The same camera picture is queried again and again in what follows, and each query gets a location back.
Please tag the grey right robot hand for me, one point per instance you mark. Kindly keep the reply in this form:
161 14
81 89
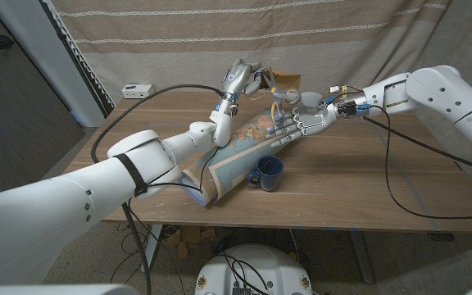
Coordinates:
305 121

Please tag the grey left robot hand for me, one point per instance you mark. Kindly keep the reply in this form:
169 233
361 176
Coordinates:
238 78

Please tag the grey orange scissors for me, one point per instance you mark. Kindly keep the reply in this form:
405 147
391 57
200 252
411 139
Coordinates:
279 96

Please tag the brown paper bag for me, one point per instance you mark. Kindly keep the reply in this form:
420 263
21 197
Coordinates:
287 80

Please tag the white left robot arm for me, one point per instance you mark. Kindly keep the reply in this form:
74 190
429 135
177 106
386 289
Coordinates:
76 196

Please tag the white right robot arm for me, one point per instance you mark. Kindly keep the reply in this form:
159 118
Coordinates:
445 98

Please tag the rolled world map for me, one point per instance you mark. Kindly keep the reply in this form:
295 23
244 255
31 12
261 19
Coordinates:
236 160

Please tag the white right wrist connector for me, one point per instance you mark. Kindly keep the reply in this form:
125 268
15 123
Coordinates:
334 89

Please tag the dark blue mug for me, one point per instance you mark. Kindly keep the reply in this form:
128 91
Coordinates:
269 174

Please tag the white power strip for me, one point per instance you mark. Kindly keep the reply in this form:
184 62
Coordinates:
137 91

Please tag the beige striped curtain backdrop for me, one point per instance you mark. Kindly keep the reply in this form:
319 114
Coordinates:
137 53

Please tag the white table leg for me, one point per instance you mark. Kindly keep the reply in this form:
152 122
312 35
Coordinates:
361 258
154 246

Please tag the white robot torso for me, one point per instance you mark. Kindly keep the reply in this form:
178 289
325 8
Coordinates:
256 266

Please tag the black triangle-patterned trim strip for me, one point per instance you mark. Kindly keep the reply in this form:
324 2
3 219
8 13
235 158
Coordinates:
80 61

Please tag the cardboard scraps pile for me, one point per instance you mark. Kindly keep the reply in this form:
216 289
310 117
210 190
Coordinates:
191 239

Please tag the dark textured door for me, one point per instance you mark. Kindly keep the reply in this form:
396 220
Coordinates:
10 123

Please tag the white door frame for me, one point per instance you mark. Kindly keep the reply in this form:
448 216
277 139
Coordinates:
43 53

